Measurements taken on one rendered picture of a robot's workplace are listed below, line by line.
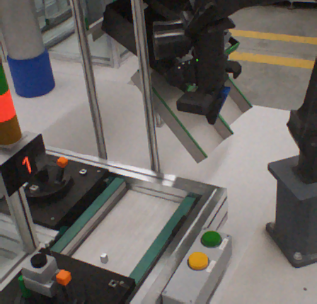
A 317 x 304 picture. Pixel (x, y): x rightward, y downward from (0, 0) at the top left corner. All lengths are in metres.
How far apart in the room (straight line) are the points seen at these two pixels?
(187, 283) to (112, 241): 0.25
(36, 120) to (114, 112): 0.28
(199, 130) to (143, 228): 0.31
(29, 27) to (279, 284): 1.26
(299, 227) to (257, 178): 0.33
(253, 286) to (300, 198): 0.23
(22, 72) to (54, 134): 0.34
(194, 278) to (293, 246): 0.27
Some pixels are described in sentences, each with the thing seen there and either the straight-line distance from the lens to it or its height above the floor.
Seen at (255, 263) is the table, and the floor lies 0.86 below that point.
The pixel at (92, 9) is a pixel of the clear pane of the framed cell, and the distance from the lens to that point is 2.17.
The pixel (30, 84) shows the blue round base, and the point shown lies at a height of 0.92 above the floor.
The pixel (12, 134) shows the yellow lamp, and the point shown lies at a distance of 1.01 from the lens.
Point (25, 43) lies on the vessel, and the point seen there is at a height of 1.07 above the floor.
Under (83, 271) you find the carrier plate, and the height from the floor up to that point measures 0.97.
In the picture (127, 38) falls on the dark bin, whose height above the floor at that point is 1.30.
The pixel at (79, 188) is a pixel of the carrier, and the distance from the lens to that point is 1.35.
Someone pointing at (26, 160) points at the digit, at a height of 1.21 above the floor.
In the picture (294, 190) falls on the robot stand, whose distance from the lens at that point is 1.15.
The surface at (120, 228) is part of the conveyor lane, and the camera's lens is 1.29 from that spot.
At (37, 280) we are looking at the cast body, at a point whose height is 1.06.
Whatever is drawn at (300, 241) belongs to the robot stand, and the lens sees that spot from 1.24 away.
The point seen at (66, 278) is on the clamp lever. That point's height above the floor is 1.07.
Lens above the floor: 1.78
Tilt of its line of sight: 33 degrees down
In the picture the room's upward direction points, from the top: 6 degrees counter-clockwise
